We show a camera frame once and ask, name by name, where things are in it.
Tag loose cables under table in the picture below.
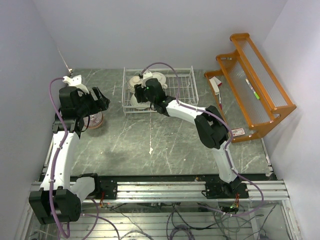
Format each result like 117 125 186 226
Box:
54 199 283 240

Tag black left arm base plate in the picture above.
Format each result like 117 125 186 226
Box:
94 176 118 200

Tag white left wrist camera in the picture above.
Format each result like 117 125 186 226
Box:
62 75 90 94

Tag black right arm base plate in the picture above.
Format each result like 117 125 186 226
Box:
201 178 249 199

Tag orange wooden shelf rack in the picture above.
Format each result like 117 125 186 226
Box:
204 33 296 143

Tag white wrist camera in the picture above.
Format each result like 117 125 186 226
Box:
62 75 90 94
139 70 153 88

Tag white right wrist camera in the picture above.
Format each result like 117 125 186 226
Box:
139 70 153 88

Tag marker pen on shelf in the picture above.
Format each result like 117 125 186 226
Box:
245 78 260 100

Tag brown patterned bowl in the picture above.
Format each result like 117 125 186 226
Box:
128 75 143 93

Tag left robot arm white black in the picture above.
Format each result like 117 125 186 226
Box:
28 86 110 225

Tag cream two-handled soup bowl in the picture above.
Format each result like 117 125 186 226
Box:
152 72 168 89

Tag pale green bowl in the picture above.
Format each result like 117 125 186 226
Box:
130 94 150 110

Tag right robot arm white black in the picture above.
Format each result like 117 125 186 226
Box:
134 78 240 198

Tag aluminium mounting rail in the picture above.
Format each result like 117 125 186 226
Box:
29 180 291 201

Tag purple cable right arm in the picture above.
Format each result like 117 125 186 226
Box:
138 61 265 217

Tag white red eraser block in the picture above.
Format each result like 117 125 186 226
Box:
209 76 222 95

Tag grey striped bowl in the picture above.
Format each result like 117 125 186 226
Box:
83 112 104 127

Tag white bowl red pattern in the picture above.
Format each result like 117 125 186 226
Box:
88 121 103 129

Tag red pen on table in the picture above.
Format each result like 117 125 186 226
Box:
218 93 223 110

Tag white wire dish rack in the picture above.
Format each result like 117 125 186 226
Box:
121 67 199 115

